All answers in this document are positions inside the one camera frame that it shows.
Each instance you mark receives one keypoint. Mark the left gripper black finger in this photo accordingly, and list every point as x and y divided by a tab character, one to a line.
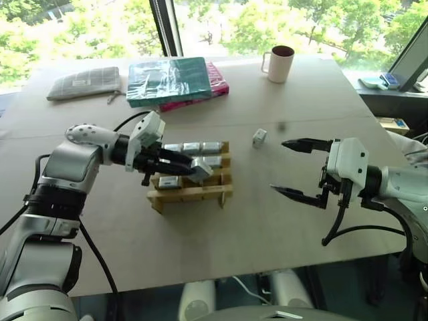
177	169
177	157

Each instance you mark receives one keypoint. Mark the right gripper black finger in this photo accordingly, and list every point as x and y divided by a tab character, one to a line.
301	196
307	145

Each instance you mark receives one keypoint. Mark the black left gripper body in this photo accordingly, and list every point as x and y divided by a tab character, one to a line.
152	164

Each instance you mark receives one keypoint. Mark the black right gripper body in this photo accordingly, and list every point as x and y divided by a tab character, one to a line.
324	177

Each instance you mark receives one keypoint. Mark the small silver camera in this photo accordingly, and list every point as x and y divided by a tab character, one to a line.
204	172
214	161
170	182
259	138
191	148
211	147

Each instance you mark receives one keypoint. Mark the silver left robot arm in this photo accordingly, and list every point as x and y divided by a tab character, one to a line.
70	164

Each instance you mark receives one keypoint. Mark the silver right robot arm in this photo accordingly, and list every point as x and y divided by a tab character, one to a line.
398	184

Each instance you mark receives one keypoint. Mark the wooden tray rack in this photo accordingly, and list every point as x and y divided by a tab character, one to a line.
190	195

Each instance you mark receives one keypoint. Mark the small cardboard box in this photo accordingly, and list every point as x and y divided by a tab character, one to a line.
394	125

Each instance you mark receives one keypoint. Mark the teal wrapped book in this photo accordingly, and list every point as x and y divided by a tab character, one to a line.
167	80

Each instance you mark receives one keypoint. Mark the pale pink mug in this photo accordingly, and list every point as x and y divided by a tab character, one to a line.
280	67

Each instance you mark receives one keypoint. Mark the pink book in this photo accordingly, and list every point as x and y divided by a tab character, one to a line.
219	83

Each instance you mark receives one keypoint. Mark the light blue flat box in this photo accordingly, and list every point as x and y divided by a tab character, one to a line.
371	82

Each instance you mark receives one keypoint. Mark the blue and white packet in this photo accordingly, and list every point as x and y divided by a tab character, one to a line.
390	79

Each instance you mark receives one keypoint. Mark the grey checked fabric pouch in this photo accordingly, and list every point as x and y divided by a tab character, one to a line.
83	82

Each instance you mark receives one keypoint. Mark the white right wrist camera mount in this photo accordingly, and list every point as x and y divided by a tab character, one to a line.
347	160

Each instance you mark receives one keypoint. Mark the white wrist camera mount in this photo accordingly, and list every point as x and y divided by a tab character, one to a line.
347	160
147	132

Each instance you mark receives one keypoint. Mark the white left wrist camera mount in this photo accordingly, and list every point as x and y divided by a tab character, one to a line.
147	132

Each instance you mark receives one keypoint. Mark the dark window frame post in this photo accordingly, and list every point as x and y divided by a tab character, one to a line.
168	26

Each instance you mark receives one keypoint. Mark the dark slanted window frame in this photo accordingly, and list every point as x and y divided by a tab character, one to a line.
409	57

